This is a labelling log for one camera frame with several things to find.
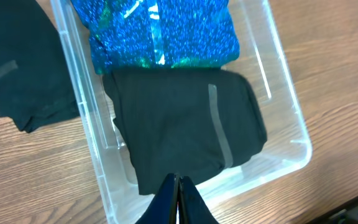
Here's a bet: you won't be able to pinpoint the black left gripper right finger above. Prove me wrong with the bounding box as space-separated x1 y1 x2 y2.
178 176 219 224

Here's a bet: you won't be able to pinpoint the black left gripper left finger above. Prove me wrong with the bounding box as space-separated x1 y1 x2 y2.
136 174 178 224

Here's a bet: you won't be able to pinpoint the black pants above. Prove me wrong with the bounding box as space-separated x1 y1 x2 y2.
103 68 267 195

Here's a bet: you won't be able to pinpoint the sparkly blue garment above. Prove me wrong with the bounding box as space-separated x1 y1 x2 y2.
71 0 240 75

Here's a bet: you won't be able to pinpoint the clear plastic storage bin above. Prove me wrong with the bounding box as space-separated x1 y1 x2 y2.
51 0 313 223

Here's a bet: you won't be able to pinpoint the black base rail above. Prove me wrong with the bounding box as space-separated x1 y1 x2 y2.
307 196 358 224

